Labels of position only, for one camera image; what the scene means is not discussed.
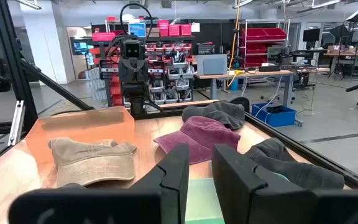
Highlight wooden top work desk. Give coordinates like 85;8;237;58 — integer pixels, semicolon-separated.
193;67;331;108

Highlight black frame upright post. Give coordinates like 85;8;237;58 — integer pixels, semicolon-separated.
0;0;39;131

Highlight maroon baseball cap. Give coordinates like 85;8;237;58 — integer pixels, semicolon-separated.
153;115;242;165

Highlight wall display screen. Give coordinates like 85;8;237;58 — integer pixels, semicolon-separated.
70;37;95;68

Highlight wooden office desk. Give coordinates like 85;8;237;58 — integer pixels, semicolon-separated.
323;49;358;81

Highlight black studio softbox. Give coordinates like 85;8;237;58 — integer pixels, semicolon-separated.
345;5;358;23

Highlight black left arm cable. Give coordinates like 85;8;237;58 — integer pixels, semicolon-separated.
119;2;154;44

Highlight orange translucent plastic bin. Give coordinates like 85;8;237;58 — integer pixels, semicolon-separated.
25;105;135;164

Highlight yellow hanging cable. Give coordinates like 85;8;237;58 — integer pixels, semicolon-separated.
226;0;245;88

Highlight grey equipment case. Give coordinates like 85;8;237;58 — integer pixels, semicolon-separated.
196;54;228;76

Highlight teal translucent plastic bin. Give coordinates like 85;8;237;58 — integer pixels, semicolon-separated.
185;172;291;224

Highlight metal wire shelf rack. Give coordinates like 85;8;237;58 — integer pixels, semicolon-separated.
239;19;291;68

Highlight blue floor crate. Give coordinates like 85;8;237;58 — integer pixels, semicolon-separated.
250;103;298;128

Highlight beige baseball cap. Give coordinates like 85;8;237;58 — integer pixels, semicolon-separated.
47;136;138;187

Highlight pink plastic storage bin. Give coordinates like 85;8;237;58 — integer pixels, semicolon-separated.
180;24;193;37
168;24;181;37
158;19;170;37

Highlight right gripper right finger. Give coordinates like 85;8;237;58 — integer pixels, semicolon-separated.
211;142;358;224

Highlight red plastic storage bin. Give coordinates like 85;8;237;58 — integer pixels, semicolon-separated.
91;30;117;42
264;27;288;40
242;28;269;41

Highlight parts rack with red bins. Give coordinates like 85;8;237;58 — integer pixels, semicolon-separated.
99;18;196;106

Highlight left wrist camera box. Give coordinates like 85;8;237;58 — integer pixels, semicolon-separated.
123;39;142;60

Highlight silver aluminium bracket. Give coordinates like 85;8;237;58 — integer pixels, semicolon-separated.
7;100;26;147

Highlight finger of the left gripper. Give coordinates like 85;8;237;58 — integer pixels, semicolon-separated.
119;62;135;83
134;62;149;83

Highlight black diagonal frame brace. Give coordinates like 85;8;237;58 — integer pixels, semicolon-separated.
20;58;95;112

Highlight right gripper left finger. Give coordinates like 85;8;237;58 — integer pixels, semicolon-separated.
7;142;190;224

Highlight black computer monitor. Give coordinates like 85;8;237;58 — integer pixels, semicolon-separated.
302;27;321;43

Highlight blue sign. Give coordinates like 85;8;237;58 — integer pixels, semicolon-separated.
128;22;147;38

